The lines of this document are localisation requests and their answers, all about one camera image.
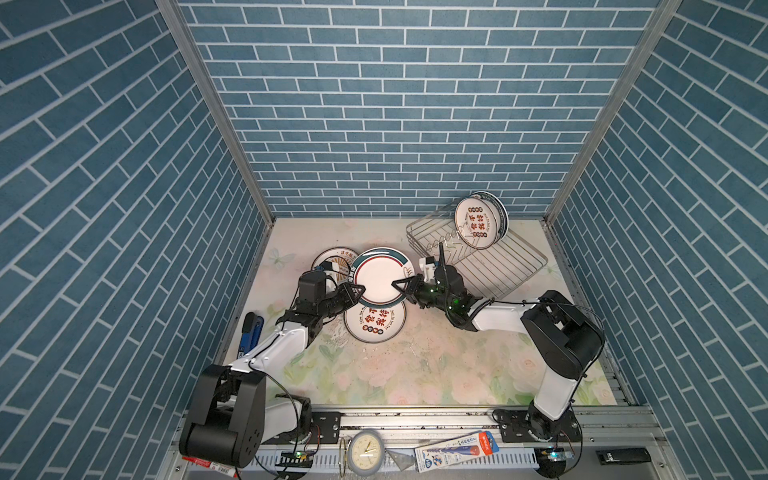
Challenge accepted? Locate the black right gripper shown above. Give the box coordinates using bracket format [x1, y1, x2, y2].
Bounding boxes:
[391, 274, 453, 313]

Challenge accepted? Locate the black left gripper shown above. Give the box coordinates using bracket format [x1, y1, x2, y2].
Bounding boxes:
[315, 282, 366, 320]

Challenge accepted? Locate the green striped rim plate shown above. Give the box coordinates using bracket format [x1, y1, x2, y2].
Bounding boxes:
[349, 247, 415, 308]

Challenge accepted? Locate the red characters plate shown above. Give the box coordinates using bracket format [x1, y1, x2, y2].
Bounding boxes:
[344, 302, 407, 344]
[454, 196, 501, 250]

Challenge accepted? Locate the metal wire dish rack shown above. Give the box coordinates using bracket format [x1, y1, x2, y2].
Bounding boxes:
[406, 203, 548, 299]

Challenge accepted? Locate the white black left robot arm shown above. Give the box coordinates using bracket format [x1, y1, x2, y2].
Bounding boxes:
[179, 270, 366, 469]

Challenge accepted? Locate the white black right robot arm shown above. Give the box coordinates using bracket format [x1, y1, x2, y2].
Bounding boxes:
[391, 263, 605, 441]

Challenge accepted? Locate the rear plate in rack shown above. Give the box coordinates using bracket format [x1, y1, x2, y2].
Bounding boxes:
[477, 191, 509, 241]

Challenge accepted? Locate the blue black stapler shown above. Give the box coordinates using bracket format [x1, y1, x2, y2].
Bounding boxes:
[237, 312, 264, 358]

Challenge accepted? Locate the round white dial timer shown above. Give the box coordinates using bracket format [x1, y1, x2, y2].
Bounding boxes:
[346, 429, 386, 477]

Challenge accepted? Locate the blue white toothpaste box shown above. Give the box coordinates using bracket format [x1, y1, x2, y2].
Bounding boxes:
[414, 431, 499, 473]

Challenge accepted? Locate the red marker pen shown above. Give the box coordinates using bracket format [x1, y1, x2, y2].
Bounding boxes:
[182, 456, 238, 479]

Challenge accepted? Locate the aluminium corner post left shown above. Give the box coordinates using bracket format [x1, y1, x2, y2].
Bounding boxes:
[156, 0, 275, 228]

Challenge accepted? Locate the aluminium corner post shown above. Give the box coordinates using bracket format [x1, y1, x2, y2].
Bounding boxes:
[156, 0, 275, 228]
[543, 0, 682, 227]

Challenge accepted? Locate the aluminium front rail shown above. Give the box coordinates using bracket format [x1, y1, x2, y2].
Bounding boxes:
[161, 405, 684, 479]

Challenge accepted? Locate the black device on rail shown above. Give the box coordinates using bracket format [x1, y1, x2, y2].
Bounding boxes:
[596, 447, 651, 465]

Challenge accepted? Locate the aluminium corner post right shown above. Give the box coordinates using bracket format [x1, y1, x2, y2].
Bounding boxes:
[543, 0, 682, 227]

